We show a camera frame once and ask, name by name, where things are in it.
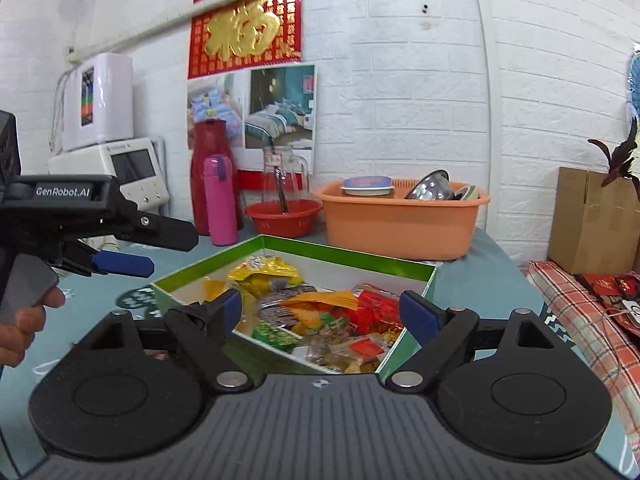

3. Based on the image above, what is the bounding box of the blue lidded container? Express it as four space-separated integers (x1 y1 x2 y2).
340 175 397 198

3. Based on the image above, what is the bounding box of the red gold wall hanging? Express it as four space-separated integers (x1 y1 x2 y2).
187 0 304 80

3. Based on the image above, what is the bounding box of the red plaid cloth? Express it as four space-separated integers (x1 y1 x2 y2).
527 260 640 421

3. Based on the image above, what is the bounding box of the white dispenser with screen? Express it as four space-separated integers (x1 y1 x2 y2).
47 136 171 221

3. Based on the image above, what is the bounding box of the glass pitcher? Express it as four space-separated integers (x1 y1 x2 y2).
262 147 312 211

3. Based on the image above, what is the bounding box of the pink bottle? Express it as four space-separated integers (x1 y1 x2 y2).
202 155 238 247

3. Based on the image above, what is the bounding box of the yellow clear snack packet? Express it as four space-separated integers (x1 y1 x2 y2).
202 276 257 326

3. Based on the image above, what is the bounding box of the orange snack packet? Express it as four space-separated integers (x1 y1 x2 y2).
282 290 361 313

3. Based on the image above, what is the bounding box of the metal bowl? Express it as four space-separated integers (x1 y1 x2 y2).
404 170 457 202

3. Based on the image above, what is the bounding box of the person's left hand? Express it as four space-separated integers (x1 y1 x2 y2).
0 286 67 368

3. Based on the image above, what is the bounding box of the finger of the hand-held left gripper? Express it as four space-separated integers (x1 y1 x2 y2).
119 202 199 252
50 240 156 279

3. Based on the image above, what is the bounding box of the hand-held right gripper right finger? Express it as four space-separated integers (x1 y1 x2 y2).
386 290 557 394

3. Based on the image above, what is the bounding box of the red thermos jug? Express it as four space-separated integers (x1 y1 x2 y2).
189 119 245 237

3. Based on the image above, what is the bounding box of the dark wooden stick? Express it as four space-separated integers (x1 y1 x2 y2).
274 170 290 213

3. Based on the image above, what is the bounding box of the large cardboard box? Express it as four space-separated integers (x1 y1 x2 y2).
547 166 640 276

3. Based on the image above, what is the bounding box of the green pea packet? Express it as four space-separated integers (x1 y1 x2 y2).
252 320 301 351

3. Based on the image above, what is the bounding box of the orange plastic basin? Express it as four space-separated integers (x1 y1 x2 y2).
311 178 492 262

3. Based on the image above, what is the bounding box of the teal printed tablecloth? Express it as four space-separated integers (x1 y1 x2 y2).
0 225 626 476

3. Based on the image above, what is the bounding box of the white water purifier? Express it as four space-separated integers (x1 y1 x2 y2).
61 52 135 152

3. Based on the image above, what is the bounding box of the white corrugated hose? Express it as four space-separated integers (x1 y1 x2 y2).
48 71 71 153

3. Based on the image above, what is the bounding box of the red snack packet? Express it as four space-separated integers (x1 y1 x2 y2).
352 285 406 333

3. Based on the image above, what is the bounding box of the red paper strip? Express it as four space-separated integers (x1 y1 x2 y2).
235 169 268 192

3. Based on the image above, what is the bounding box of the purple leafed plant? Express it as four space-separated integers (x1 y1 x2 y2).
587 117 640 188

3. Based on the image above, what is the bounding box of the green cardboard box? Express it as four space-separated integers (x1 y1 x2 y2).
150 234 438 376

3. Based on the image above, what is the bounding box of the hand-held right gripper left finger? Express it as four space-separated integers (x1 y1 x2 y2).
75 287 255 394

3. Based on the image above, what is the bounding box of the red plastic basket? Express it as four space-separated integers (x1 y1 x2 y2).
244 199 324 239

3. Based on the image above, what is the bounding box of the red gift bag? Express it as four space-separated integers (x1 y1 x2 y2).
575 272 640 311

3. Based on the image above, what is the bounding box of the pink-edged clear snack packet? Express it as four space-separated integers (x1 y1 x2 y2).
295 335 396 376

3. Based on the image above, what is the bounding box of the large blue round wall decor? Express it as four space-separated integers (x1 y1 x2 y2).
625 45 640 121

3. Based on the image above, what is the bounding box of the green triangular candy packet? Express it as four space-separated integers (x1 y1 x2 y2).
317 310 351 336

